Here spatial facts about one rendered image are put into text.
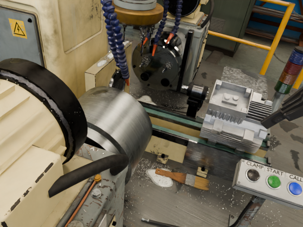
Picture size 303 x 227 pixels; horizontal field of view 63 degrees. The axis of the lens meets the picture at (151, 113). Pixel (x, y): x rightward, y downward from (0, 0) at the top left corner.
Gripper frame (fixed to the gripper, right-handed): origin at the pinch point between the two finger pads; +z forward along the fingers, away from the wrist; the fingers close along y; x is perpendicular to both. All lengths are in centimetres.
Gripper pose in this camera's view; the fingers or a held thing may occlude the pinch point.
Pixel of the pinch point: (273, 119)
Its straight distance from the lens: 84.4
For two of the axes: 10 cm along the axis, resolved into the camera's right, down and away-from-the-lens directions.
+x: 7.6, 6.4, 1.3
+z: -5.6, 5.4, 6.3
